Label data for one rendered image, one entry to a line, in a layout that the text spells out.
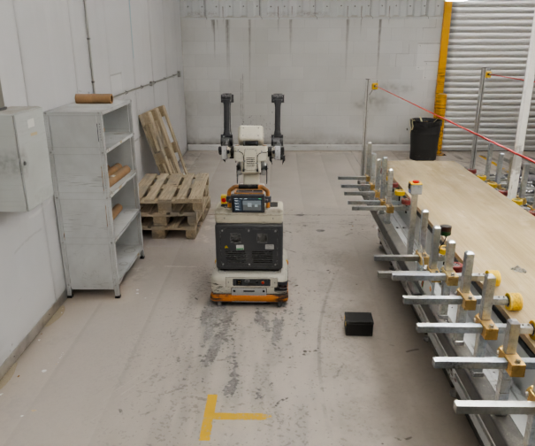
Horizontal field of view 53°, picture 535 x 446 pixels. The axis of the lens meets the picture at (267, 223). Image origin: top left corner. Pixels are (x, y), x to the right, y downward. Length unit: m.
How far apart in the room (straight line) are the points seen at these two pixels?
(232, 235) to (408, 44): 7.12
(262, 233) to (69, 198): 1.55
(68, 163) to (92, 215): 0.45
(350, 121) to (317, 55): 1.39
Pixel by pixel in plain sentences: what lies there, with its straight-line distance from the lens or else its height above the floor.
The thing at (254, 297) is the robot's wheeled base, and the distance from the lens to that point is 4.37.
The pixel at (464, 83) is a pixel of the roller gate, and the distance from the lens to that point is 10.98.
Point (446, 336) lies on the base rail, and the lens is 2.80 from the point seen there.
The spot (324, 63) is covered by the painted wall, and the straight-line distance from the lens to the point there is 10.47.
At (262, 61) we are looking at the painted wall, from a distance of 10.44.
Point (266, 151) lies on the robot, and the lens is 4.43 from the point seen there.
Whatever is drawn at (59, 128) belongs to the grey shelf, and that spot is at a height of 1.42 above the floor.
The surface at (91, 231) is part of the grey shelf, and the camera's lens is 4.57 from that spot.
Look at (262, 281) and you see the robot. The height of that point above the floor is 0.24.
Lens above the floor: 2.06
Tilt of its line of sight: 19 degrees down
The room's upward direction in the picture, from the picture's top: straight up
